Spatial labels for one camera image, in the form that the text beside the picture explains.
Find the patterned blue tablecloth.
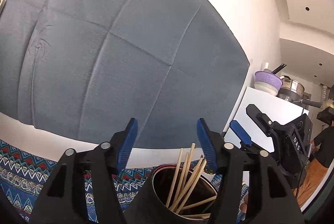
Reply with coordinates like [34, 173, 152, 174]
[0, 139, 249, 223]

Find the purple colander basket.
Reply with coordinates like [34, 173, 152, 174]
[255, 71, 283, 90]

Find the grey wall cloth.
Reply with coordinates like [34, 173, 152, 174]
[1, 0, 249, 149]

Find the white bowl under colander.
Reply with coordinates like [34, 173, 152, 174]
[254, 81, 278, 97]

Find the steel cooking pot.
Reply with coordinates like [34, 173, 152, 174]
[277, 75, 305, 102]

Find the black cylindrical utensil holder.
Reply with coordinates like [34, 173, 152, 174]
[122, 164, 219, 224]

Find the person in black shirt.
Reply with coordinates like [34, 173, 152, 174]
[297, 121, 334, 207]

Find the white refrigerator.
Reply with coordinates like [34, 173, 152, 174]
[224, 86, 310, 154]

